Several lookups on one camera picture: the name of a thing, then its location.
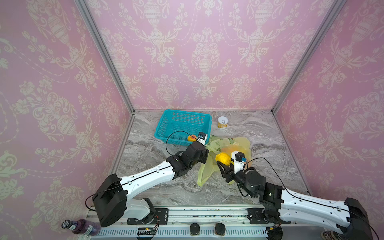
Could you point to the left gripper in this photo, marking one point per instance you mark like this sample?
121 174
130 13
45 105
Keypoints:
205 153

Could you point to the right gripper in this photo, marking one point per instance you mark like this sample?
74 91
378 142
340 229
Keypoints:
228 171

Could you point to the orange fruit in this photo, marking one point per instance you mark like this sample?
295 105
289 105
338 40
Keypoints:
192 138

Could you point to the yellow lemon fruit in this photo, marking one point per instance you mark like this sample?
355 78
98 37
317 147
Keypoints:
223 158

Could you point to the yellow-green plastic bag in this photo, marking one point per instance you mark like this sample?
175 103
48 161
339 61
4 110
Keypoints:
220 150

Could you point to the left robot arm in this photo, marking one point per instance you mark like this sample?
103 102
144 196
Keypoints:
115 197

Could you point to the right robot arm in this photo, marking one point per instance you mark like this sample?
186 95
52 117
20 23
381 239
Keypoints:
347 218

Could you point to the teal plastic basket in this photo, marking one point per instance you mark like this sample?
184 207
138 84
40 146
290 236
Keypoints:
175 126

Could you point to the yellow drink can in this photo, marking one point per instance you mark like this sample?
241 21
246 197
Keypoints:
222 122

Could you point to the right black knob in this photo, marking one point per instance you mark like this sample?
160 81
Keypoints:
220 229

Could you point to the black knob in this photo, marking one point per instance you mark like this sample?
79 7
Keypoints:
195 229
220 229

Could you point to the left black knob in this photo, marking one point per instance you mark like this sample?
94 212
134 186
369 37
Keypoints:
195 229

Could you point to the dark jar bottom right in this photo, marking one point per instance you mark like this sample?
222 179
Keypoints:
330 235

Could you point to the purple drink bottle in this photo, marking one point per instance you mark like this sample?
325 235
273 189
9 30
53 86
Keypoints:
82 227

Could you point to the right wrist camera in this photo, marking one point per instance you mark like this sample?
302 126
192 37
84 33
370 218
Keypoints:
239 161

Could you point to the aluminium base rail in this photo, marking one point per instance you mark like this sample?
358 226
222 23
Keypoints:
243 222

